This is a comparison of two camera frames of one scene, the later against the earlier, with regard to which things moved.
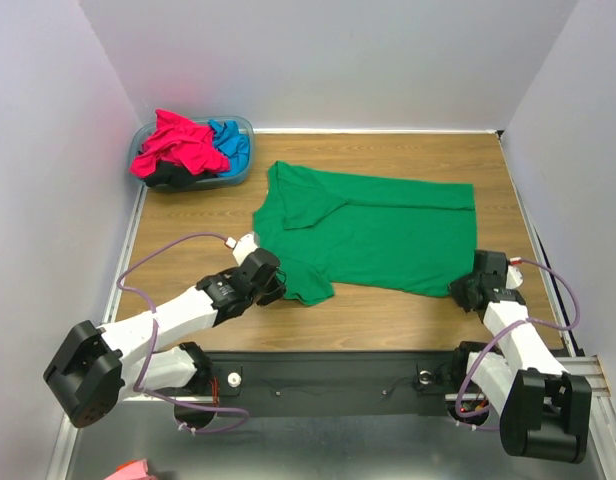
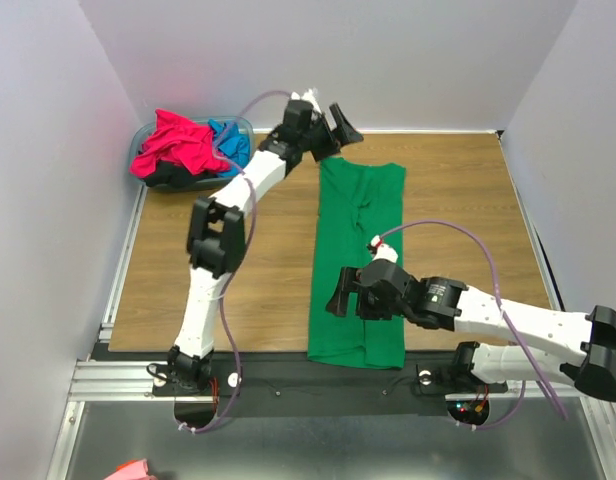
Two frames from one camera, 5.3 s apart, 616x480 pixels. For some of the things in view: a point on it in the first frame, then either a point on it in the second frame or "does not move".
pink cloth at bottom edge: (134, 470) does not move
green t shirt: (332, 233) -> (358, 200)
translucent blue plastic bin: (145, 130) does not move
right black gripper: (466, 292) -> (361, 293)
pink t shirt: (180, 141) does not move
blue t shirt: (234, 144) does not move
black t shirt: (175, 175) does not move
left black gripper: (276, 292) -> (346, 134)
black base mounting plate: (331, 385) does not move
